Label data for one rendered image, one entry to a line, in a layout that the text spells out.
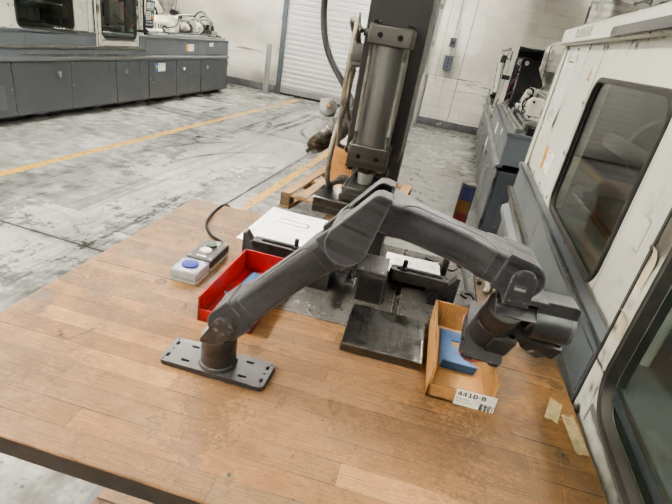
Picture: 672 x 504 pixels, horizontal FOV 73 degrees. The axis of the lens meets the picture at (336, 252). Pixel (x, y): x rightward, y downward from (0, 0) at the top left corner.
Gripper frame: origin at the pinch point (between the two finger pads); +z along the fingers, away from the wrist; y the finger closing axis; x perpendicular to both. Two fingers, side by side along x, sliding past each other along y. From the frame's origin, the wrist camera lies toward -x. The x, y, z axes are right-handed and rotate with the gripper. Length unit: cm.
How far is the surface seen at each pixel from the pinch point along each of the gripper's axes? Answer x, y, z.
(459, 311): 0.3, 15.2, 14.7
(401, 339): 11.8, 3.1, 11.7
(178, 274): 65, 4, 14
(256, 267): 51, 15, 21
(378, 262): 21.4, 23.8, 17.6
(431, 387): 4.8, -7.4, 4.5
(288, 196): 122, 198, 236
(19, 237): 248, 60, 166
